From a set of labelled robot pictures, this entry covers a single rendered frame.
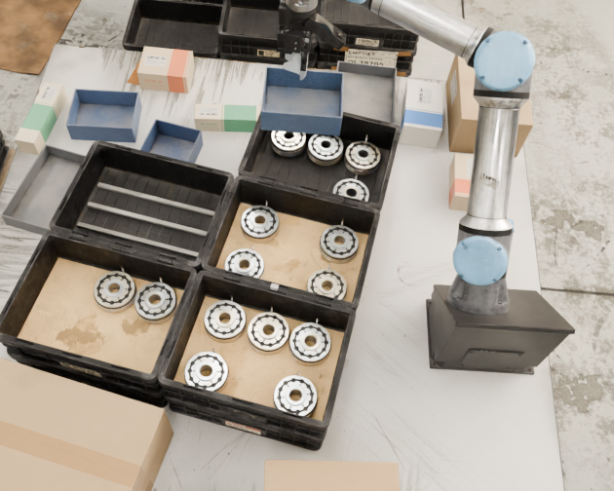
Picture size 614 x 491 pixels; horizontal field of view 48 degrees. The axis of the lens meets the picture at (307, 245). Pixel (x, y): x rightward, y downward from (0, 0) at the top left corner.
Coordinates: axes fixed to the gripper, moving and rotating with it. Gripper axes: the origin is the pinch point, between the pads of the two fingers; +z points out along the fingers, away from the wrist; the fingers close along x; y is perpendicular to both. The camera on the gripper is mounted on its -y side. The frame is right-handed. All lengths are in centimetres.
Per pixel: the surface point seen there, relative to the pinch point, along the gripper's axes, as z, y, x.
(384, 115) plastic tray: 39, -26, -32
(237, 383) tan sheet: 38, 7, 69
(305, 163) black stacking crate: 30.1, -2.5, 2.0
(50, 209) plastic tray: 45, 70, 18
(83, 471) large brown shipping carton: 34, 36, 95
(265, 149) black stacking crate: 29.7, 9.6, -1.3
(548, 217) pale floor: 107, -108, -57
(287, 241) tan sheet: 33.2, -0.4, 28.7
